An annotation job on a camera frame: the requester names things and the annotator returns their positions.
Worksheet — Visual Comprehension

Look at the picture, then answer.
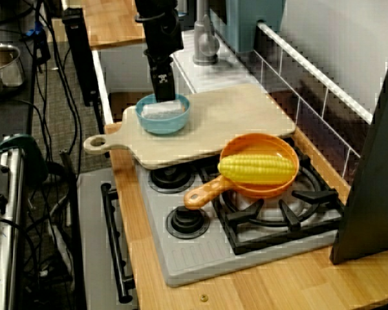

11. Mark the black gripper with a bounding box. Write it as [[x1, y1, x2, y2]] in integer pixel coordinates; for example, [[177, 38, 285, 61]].
[[143, 9, 184, 103]]

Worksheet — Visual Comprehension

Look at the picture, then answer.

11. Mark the light blue plastic bowl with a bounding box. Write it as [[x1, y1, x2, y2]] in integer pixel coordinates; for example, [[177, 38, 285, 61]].
[[135, 93, 191, 136]]

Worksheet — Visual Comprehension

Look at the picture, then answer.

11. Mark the white toy sink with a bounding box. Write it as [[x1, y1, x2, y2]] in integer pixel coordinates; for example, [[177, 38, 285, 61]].
[[92, 30, 258, 125]]

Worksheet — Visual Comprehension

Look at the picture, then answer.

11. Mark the grey toy faucet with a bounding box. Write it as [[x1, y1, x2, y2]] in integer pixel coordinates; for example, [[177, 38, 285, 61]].
[[177, 0, 221, 65]]

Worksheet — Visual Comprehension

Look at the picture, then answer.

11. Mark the light wooden cutting board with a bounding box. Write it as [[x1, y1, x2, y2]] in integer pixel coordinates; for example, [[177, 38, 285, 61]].
[[83, 82, 297, 171]]

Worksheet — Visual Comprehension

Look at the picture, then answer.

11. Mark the black stove knob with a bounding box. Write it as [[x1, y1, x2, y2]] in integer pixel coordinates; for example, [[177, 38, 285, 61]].
[[148, 166, 195, 194], [166, 205, 211, 240]]

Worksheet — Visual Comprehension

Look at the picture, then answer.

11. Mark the teal blue appliance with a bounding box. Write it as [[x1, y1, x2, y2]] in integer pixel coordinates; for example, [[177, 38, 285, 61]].
[[224, 0, 287, 54]]

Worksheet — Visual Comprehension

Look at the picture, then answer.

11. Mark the yellow toy corn cob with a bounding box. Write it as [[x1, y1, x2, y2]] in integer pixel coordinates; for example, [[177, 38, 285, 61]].
[[217, 153, 296, 187]]

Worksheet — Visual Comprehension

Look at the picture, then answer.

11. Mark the blue connector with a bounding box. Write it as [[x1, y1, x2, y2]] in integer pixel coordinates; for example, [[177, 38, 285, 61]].
[[25, 21, 45, 37]]

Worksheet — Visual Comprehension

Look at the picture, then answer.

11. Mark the orange toy frying pan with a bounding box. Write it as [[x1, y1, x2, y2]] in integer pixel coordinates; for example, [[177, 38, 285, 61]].
[[183, 132, 300, 211]]

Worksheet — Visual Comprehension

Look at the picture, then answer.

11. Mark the green clamp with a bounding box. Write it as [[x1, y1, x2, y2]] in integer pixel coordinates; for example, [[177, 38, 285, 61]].
[[0, 134, 49, 183]]

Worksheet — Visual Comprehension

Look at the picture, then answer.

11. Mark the white backsplash ledge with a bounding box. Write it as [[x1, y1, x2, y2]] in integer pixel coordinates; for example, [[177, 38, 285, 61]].
[[257, 21, 374, 125]]

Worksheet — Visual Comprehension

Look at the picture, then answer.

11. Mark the black burner grate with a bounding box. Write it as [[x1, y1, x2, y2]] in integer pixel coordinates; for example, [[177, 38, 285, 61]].
[[210, 137, 347, 256]]

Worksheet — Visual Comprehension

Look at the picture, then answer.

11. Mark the toy oven door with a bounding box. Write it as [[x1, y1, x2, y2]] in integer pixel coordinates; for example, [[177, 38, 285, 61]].
[[77, 167, 140, 310]]

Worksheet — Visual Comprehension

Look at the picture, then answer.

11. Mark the steel cooking pot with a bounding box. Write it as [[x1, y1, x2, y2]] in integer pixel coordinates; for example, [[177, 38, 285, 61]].
[[0, 43, 25, 99]]

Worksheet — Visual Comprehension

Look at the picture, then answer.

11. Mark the grey toy stove top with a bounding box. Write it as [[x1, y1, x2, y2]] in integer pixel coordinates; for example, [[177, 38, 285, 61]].
[[134, 135, 347, 288]]

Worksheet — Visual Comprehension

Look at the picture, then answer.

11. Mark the black upright side panel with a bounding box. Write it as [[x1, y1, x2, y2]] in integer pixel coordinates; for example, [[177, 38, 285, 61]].
[[329, 27, 388, 265]]

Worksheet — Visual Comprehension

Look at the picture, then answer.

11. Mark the black upright post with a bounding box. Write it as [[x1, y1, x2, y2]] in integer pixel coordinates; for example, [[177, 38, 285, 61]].
[[61, 8, 101, 107]]

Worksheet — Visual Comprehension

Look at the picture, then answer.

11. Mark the black oven door handle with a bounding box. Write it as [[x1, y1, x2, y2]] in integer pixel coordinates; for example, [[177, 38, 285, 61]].
[[100, 182, 134, 304]]

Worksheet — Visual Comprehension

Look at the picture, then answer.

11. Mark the aluminium extrusion frame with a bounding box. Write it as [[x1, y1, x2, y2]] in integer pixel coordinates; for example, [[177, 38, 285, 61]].
[[0, 147, 25, 310]]

